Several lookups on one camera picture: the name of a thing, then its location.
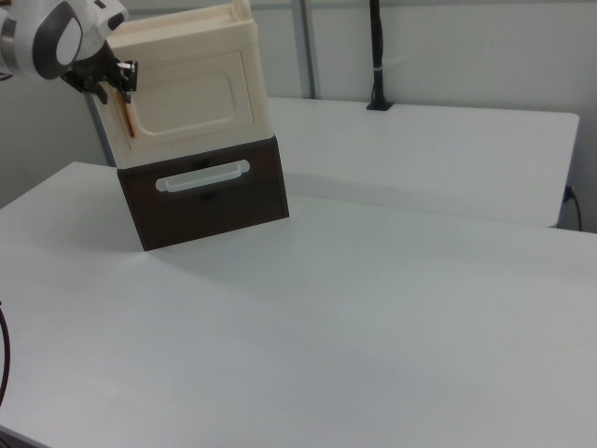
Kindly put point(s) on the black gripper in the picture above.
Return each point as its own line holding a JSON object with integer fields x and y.
{"x": 95, "y": 70}

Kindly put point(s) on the cream cabinet door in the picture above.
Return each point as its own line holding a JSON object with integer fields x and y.
{"x": 186, "y": 98}

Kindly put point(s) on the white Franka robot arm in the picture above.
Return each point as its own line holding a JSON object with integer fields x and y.
{"x": 51, "y": 32}

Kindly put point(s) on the cream plastic cabinet body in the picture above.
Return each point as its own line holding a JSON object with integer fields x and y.
{"x": 259, "y": 84}

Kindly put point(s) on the dark brown drawer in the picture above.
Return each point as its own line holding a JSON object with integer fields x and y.
{"x": 205, "y": 217}

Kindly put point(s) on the black pole with clamp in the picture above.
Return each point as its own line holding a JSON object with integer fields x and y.
{"x": 378, "y": 42}

